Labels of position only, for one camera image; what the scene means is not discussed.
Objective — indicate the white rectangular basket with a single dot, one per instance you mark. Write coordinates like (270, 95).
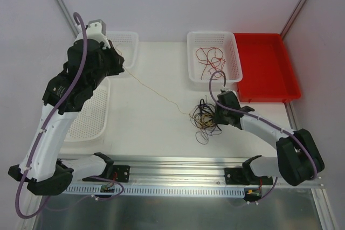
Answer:
(126, 44)
(210, 51)

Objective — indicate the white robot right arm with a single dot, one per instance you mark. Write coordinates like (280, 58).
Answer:
(298, 158)

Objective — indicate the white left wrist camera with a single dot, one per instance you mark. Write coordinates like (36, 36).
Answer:
(96, 35)

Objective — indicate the aluminium mounting rail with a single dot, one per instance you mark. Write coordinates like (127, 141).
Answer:
(177, 171)

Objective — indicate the red plastic tray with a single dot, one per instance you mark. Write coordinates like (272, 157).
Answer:
(268, 75)

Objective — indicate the white slotted cable duct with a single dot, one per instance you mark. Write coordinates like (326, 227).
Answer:
(160, 191)

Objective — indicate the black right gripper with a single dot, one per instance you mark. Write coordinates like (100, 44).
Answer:
(220, 117)

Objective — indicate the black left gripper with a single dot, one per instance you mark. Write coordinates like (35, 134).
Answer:
(114, 59)

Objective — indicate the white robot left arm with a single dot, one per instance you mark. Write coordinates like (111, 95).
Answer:
(44, 173)

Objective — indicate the white oval basket left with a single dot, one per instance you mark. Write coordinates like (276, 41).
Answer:
(90, 123)

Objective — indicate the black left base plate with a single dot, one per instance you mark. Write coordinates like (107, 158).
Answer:
(119, 173)

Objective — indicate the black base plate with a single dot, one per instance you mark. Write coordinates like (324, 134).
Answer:
(119, 173)
(242, 176)

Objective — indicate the white rectangular basket centre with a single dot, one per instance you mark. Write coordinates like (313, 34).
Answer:
(210, 51)

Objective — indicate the white rectangular basket back left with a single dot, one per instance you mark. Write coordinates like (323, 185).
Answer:
(126, 44)

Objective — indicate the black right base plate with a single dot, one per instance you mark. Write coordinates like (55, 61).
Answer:
(242, 176)

